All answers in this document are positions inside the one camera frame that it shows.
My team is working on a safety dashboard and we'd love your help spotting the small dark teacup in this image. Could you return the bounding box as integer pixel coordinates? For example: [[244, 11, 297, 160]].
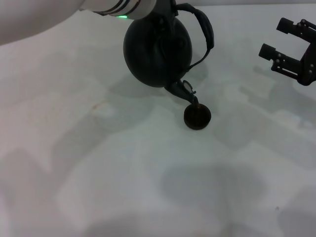
[[184, 103, 212, 130]]

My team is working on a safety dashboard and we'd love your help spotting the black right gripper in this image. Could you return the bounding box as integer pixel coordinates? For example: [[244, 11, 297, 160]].
[[259, 17, 316, 86]]

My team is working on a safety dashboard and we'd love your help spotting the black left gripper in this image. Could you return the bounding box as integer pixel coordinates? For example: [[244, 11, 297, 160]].
[[150, 0, 179, 20]]

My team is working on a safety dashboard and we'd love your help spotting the black round teapot with handle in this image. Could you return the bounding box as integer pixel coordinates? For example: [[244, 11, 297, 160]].
[[122, 2, 215, 107]]

